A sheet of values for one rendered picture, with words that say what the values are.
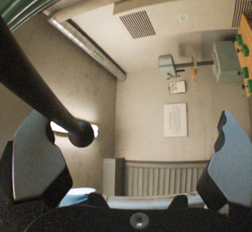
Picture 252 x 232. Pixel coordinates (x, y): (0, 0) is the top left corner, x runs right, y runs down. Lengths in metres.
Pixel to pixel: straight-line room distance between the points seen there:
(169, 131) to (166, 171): 0.74
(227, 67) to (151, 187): 2.36
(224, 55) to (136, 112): 1.96
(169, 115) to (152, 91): 0.59
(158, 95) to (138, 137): 0.88
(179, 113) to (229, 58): 1.38
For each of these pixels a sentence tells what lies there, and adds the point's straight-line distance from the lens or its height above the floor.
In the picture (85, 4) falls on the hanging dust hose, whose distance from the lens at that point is 1.84.
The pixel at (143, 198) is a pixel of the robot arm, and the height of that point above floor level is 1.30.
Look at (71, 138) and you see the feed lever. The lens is 0.20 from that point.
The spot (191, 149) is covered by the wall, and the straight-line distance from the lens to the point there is 2.99.
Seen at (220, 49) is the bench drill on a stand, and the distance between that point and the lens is 2.43.
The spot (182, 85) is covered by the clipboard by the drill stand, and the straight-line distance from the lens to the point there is 3.14.
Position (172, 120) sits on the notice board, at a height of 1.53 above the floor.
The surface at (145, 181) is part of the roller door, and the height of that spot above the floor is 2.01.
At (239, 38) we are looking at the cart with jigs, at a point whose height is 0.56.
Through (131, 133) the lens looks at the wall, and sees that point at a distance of 3.22.
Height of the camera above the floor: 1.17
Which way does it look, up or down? 23 degrees up
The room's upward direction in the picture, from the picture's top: 95 degrees counter-clockwise
